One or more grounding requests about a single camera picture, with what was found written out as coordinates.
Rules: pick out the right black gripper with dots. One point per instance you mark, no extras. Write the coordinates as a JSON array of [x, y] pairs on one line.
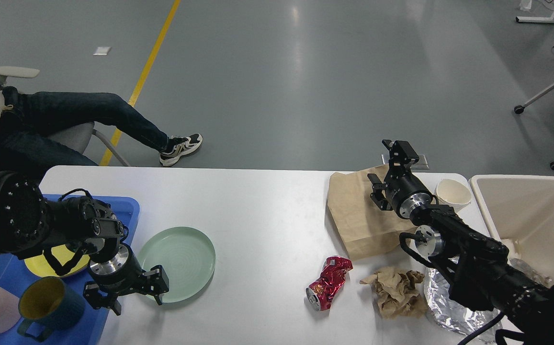
[[401, 191]]

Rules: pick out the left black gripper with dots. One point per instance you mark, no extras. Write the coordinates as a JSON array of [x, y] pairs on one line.
[[121, 275]]

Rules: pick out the light green plate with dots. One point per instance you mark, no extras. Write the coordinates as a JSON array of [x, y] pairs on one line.
[[187, 256]]

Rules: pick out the dark teal mug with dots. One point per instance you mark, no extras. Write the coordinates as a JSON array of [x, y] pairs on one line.
[[49, 305]]

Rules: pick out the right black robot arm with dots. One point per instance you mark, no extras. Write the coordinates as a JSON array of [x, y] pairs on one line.
[[474, 265]]

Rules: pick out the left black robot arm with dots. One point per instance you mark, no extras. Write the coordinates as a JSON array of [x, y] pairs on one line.
[[64, 230]]

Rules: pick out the brown paper bag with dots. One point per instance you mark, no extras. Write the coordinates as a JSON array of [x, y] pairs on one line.
[[365, 230]]

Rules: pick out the white paper cup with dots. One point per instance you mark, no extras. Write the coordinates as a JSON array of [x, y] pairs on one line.
[[454, 194]]

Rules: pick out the yellow plate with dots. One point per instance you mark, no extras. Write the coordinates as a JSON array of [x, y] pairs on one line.
[[40, 267]]

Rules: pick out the blue plastic tray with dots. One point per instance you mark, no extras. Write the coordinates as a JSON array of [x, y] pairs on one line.
[[15, 277]]

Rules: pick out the crumpled brown paper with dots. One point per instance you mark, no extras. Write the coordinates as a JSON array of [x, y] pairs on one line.
[[397, 292]]

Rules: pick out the crushed red can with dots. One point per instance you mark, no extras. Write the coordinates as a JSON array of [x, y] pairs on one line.
[[321, 292]]

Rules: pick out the crumpled aluminium foil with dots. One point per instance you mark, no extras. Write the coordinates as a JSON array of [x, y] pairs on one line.
[[448, 314]]

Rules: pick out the beige plastic bin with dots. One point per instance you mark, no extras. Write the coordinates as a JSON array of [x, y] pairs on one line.
[[519, 211]]

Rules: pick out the foil trash in bin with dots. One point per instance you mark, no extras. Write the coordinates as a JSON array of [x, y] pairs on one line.
[[531, 273]]

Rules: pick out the seated person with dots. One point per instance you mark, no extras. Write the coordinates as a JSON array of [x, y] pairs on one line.
[[27, 121]]

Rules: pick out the white desk leg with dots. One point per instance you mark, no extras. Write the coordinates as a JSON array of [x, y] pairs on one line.
[[545, 17]]

